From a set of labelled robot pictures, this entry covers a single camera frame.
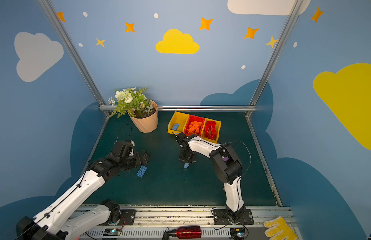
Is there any circuit board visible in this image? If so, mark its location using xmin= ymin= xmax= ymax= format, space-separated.
xmin=229 ymin=228 xmax=247 ymax=240
xmin=103 ymin=229 xmax=122 ymax=237

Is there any left circuit board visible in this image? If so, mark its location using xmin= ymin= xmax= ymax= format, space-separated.
xmin=103 ymin=229 xmax=122 ymax=237

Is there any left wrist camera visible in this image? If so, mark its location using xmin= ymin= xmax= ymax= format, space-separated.
xmin=126 ymin=139 xmax=136 ymax=157

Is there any long orange lego piece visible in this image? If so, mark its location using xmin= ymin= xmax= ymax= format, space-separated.
xmin=187 ymin=121 xmax=202 ymax=135

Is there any yellow bin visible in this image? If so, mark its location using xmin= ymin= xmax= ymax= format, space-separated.
xmin=201 ymin=118 xmax=221 ymax=143
xmin=167 ymin=112 xmax=190 ymax=135

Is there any left yellow bin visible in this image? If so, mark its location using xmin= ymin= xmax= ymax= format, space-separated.
xmin=167 ymin=112 xmax=190 ymax=135

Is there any right circuit board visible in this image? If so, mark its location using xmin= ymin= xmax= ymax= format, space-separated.
xmin=229 ymin=228 xmax=247 ymax=240

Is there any red metallic bottle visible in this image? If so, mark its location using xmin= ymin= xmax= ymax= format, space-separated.
xmin=162 ymin=226 xmax=201 ymax=240

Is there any peach flower pot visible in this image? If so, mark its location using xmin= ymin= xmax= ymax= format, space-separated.
xmin=129 ymin=101 xmax=158 ymax=133

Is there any aluminium back rail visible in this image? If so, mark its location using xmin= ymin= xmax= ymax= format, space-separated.
xmin=99 ymin=104 xmax=257 ymax=113

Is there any light blue lego brick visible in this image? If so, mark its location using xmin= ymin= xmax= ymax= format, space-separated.
xmin=171 ymin=123 xmax=179 ymax=131

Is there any aluminium left post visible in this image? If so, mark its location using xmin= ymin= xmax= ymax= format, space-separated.
xmin=38 ymin=0 xmax=105 ymax=107

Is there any aluminium post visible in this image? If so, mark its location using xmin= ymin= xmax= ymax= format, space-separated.
xmin=245 ymin=0 xmax=304 ymax=120
xmin=38 ymin=0 xmax=105 ymax=107

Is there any green artificial plant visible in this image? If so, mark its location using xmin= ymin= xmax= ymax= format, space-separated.
xmin=108 ymin=88 xmax=156 ymax=119

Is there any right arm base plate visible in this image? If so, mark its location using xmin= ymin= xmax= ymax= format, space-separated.
xmin=211 ymin=208 xmax=254 ymax=226

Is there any yellow glove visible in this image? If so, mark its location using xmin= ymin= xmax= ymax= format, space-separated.
xmin=263 ymin=216 xmax=298 ymax=240

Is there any aluminium front rail base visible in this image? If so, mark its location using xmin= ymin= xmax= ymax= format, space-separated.
xmin=76 ymin=205 xmax=302 ymax=240

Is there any red middle bin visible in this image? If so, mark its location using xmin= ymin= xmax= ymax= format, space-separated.
xmin=183 ymin=115 xmax=205 ymax=137

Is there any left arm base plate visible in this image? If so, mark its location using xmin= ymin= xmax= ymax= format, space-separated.
xmin=112 ymin=209 xmax=136 ymax=226

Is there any aluminium right post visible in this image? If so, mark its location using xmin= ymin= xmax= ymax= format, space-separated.
xmin=245 ymin=0 xmax=304 ymax=120

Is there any right yellow bin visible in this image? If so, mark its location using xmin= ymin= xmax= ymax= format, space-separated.
xmin=201 ymin=118 xmax=221 ymax=143

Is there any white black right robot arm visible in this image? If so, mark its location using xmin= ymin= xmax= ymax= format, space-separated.
xmin=175 ymin=133 xmax=245 ymax=219

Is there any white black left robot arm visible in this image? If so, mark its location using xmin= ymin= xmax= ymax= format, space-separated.
xmin=16 ymin=141 xmax=150 ymax=240

